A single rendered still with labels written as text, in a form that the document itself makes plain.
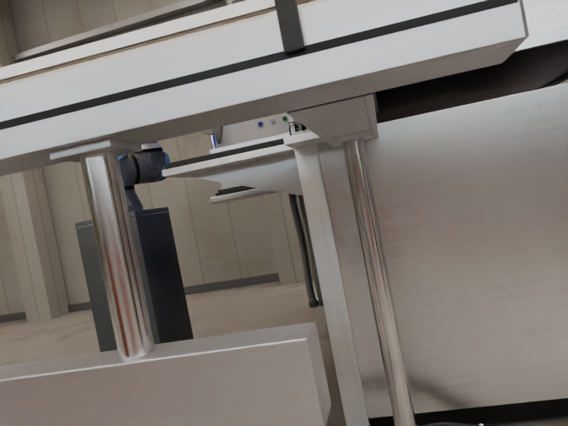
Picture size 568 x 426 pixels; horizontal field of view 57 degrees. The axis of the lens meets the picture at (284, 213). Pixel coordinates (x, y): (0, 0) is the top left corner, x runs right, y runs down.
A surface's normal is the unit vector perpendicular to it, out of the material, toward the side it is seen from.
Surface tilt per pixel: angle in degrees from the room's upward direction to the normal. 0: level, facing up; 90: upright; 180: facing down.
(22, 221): 90
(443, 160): 90
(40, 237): 90
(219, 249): 90
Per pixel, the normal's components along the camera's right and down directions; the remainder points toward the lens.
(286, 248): -0.26, 0.07
